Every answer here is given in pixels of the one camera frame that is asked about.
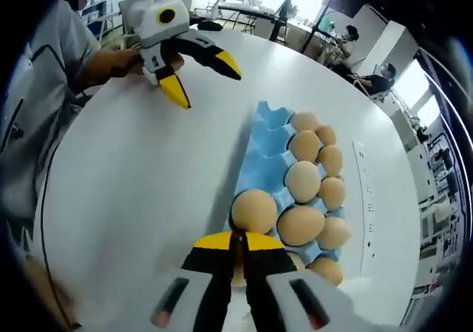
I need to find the cluster of brown eggs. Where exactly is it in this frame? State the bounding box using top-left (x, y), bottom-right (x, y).
top-left (231, 112), bottom-right (351, 287)

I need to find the small black object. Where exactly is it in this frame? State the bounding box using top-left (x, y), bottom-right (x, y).
top-left (188, 20), bottom-right (223, 33)

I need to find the blue egg tray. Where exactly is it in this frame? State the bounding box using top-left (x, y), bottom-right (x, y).
top-left (231, 101), bottom-right (348, 274)

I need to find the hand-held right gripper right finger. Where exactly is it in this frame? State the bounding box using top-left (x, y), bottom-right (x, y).
top-left (238, 231), bottom-right (365, 332)

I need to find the white table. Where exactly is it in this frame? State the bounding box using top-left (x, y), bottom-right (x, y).
top-left (35, 23), bottom-right (421, 332)

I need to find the white square pillar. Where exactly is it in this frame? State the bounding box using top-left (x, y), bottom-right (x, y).
top-left (364, 4), bottom-right (421, 89)

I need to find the black desk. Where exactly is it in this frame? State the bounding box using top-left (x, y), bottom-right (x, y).
top-left (217, 1), bottom-right (284, 28)

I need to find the person's left hand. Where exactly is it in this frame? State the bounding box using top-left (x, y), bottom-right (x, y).
top-left (109, 48), bottom-right (149, 78)

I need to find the white office chair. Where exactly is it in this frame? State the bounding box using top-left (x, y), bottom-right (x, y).
top-left (371, 87), bottom-right (395, 104)

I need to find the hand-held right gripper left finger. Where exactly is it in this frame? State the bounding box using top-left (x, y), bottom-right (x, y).
top-left (149, 230), bottom-right (239, 332)

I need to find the white bookshelf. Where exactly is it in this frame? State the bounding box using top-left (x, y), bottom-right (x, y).
top-left (78, 0), bottom-right (116, 28)

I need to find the black tripod stand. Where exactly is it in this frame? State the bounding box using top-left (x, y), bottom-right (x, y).
top-left (302, 0), bottom-right (336, 54)
top-left (271, 0), bottom-right (299, 44)

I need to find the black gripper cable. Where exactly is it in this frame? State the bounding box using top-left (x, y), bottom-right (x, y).
top-left (38, 65), bottom-right (129, 329)

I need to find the operator in grey shirt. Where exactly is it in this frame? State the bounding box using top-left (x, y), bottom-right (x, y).
top-left (0, 0), bottom-right (103, 244)

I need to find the white power socket strip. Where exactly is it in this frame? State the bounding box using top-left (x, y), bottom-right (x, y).
top-left (351, 140), bottom-right (375, 274)

